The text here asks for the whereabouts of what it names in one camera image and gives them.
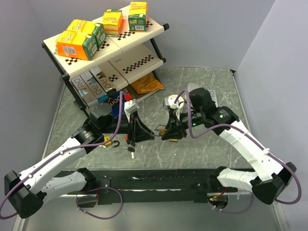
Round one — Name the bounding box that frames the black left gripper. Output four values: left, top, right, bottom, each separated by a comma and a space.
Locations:
101, 110, 154, 142

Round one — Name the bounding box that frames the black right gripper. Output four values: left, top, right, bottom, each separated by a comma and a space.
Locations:
161, 109, 204, 140

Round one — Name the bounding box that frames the long shackle brass padlock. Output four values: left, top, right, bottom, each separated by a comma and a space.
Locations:
151, 125, 167, 137

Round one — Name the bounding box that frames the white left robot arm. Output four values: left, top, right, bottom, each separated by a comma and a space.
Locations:
4, 102, 154, 218

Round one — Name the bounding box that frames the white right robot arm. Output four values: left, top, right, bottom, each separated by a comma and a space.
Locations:
161, 88, 302, 205

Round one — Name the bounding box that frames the black head key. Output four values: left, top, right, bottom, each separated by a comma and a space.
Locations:
123, 146, 135, 159

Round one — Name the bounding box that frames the yellow padlock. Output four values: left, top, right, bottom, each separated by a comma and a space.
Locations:
101, 140, 120, 148

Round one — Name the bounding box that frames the blue Doritos bag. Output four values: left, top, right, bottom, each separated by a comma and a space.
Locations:
103, 92, 120, 118

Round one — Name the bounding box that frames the orange honey dijon bag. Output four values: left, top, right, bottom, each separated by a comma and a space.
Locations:
131, 73, 164, 94

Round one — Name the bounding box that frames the teal white RIO box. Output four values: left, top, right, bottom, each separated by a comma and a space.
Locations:
209, 90, 218, 107

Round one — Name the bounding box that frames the middle RIO box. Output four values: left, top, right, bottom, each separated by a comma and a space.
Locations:
80, 71, 108, 103

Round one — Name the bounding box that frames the right RIO box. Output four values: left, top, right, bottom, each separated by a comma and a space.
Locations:
90, 66, 116, 96

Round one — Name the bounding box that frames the beige two tier shelf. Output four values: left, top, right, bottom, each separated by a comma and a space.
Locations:
42, 6, 169, 111

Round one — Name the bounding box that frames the front orange sponge box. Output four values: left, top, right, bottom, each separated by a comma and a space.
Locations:
56, 31, 98, 61

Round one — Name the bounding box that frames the green yellow sponge box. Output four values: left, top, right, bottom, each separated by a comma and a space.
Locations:
128, 1, 148, 32

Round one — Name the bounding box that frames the yellow orange sponge pack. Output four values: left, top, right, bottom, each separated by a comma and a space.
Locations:
102, 9, 123, 36

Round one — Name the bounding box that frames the rear yellow sponge box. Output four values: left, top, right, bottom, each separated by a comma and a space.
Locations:
66, 19, 106, 48

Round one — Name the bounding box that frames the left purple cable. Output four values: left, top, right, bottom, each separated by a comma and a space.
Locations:
0, 90, 128, 220

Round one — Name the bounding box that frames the purple cable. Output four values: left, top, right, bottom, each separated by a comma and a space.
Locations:
174, 89, 303, 215
0, 90, 128, 220

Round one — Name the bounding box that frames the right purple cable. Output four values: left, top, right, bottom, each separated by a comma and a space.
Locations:
174, 89, 303, 215

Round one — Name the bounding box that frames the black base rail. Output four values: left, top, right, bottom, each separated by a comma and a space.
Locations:
91, 168, 224, 205

